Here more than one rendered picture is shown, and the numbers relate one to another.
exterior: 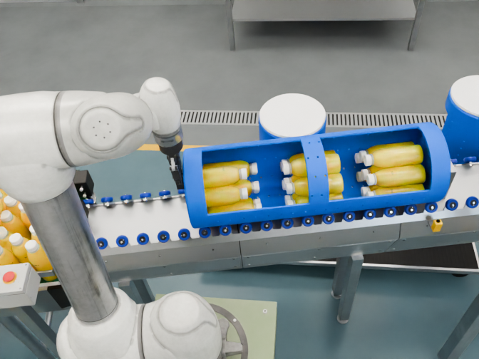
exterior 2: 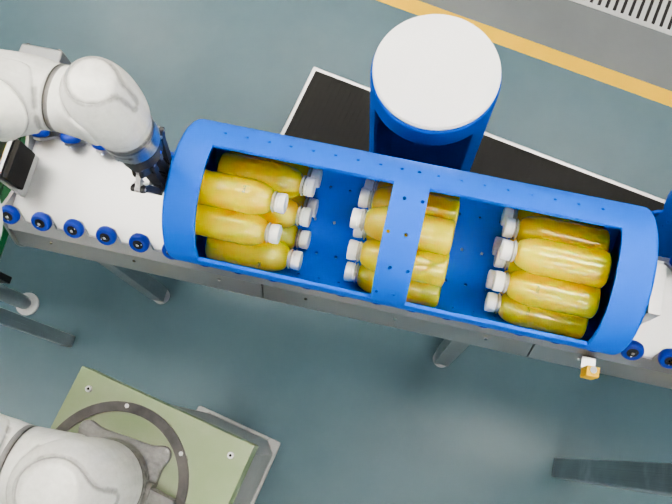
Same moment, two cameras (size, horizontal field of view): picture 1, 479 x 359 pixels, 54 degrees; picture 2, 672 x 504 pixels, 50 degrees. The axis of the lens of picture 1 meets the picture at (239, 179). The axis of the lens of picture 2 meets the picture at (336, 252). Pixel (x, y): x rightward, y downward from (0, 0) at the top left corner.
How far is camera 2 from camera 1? 0.73 m
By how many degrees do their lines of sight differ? 27
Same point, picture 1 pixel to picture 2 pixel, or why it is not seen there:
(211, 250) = (216, 279)
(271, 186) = (344, 207)
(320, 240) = (394, 320)
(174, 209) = not seen: hidden behind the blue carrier
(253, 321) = (207, 464)
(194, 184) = (178, 212)
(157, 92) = (85, 104)
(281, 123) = (407, 85)
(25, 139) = not seen: outside the picture
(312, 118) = (469, 93)
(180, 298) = (55, 471)
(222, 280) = not seen: hidden behind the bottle
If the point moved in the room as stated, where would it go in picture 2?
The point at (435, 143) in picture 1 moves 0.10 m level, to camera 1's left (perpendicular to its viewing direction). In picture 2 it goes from (631, 281) to (572, 268)
